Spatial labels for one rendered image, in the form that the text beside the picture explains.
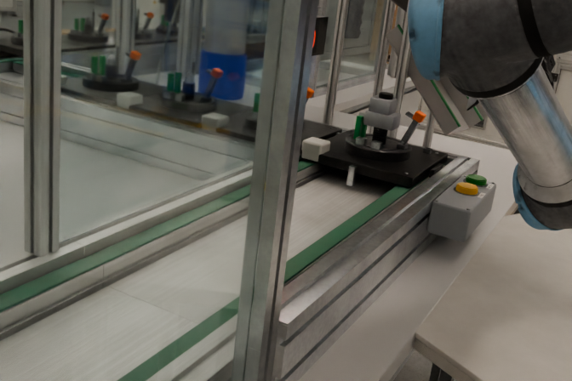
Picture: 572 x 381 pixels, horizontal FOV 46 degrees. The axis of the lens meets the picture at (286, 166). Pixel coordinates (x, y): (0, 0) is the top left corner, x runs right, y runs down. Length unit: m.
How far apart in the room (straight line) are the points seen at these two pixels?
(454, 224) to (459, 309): 0.19
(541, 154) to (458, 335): 0.28
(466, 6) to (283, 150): 0.29
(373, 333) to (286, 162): 0.46
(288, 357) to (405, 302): 0.32
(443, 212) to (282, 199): 0.68
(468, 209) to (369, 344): 0.37
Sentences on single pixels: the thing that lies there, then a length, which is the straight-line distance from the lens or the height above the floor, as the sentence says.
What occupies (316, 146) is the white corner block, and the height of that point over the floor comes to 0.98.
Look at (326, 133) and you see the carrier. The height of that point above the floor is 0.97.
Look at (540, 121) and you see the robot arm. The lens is 0.91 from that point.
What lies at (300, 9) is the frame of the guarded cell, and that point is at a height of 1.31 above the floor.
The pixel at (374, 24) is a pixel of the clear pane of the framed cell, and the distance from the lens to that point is 2.93.
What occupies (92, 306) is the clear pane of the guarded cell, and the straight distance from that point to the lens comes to 0.43.
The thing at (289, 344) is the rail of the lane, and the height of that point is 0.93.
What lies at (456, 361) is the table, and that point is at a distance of 0.96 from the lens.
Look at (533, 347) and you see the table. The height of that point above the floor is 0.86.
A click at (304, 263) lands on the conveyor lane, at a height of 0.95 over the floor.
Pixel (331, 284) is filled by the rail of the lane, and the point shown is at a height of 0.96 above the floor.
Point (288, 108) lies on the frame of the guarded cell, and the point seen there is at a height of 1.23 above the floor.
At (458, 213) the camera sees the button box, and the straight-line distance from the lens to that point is 1.22.
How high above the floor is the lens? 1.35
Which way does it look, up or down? 17 degrees down
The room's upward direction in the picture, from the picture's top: 7 degrees clockwise
